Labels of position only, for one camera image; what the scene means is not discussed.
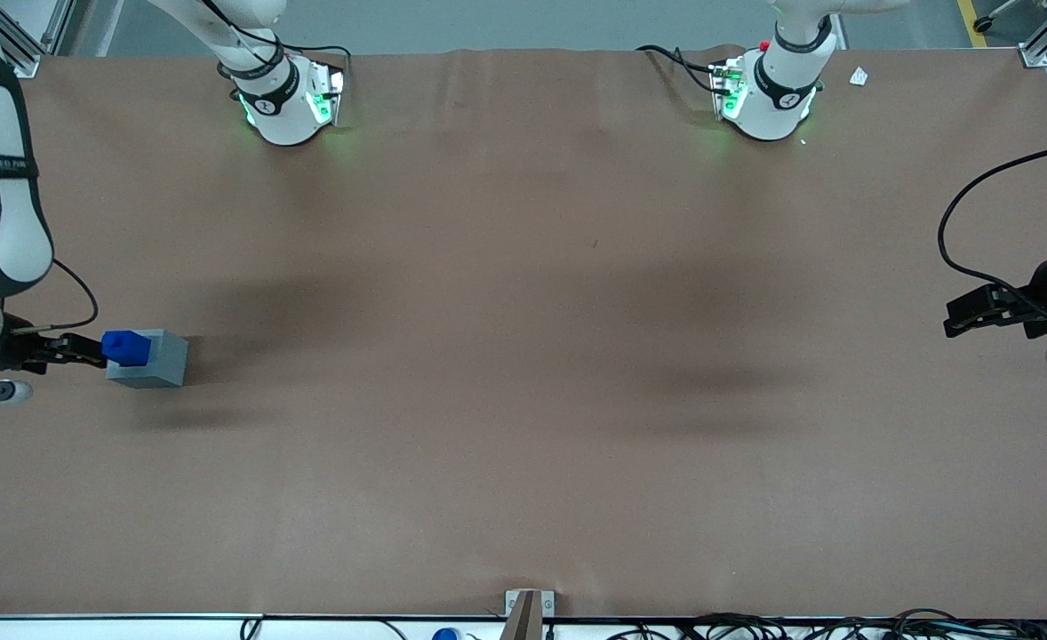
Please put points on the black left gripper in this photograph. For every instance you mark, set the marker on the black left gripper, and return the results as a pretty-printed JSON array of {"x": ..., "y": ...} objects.
[{"x": 1040, "y": 294}]

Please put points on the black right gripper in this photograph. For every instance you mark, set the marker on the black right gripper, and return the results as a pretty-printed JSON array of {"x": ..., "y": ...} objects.
[{"x": 17, "y": 349}]

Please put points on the blue plastic part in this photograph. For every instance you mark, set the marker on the blue plastic part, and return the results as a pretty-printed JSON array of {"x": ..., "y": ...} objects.
[{"x": 128, "y": 348}]

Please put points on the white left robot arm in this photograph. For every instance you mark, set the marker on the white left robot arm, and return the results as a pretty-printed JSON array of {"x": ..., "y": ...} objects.
[{"x": 777, "y": 107}]

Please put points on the gray cube base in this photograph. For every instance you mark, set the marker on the gray cube base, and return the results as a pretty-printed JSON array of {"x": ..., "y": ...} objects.
[{"x": 168, "y": 360}]

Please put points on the white paper scrap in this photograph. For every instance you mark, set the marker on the white paper scrap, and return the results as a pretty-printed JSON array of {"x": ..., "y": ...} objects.
[{"x": 859, "y": 76}]

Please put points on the brown table cover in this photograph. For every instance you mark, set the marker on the brown table cover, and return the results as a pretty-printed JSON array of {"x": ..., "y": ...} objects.
[{"x": 523, "y": 400}]

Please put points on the blue round cap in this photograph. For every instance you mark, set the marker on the blue round cap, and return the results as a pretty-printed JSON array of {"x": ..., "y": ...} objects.
[{"x": 444, "y": 635}]

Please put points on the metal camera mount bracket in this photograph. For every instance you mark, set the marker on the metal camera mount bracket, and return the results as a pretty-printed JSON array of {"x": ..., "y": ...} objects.
[{"x": 528, "y": 613}]

